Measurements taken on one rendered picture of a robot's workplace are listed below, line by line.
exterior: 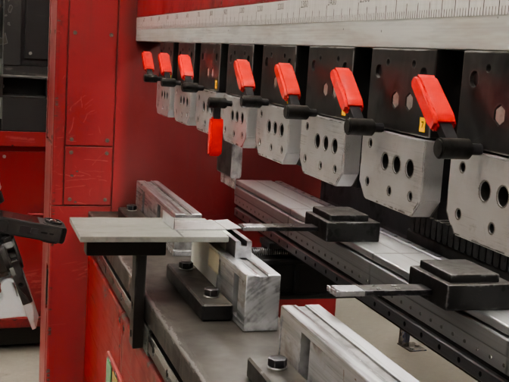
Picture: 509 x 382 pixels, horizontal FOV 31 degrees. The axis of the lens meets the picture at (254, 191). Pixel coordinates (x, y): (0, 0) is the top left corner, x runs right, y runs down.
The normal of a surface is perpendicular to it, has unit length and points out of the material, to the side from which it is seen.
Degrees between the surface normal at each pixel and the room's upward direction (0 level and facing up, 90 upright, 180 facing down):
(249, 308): 90
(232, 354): 0
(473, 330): 90
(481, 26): 90
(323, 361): 90
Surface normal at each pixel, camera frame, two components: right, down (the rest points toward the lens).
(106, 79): 0.29, 0.16
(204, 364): 0.06, -0.99
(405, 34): -0.96, -0.02
